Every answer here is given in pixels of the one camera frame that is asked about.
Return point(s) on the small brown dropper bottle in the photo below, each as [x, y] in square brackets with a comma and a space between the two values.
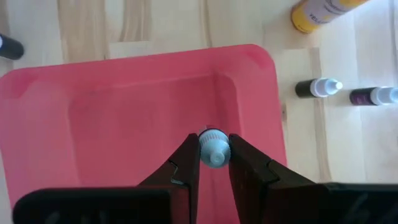
[214, 149]

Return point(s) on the large yellow food colouring bottle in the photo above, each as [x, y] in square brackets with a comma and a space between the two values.
[314, 15]

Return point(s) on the small red-labelled dropper bottle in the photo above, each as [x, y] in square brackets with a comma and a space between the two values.
[11, 48]

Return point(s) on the pink translucent plastic bin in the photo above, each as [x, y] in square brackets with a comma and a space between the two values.
[109, 124]

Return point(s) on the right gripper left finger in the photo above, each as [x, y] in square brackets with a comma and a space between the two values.
[183, 174]

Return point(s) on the small black dropper bottle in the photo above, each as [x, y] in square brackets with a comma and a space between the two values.
[306, 88]

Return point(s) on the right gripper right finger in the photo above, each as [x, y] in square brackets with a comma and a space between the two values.
[255, 193]

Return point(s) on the white-capped bottle tip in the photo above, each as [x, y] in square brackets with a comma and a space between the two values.
[360, 96]

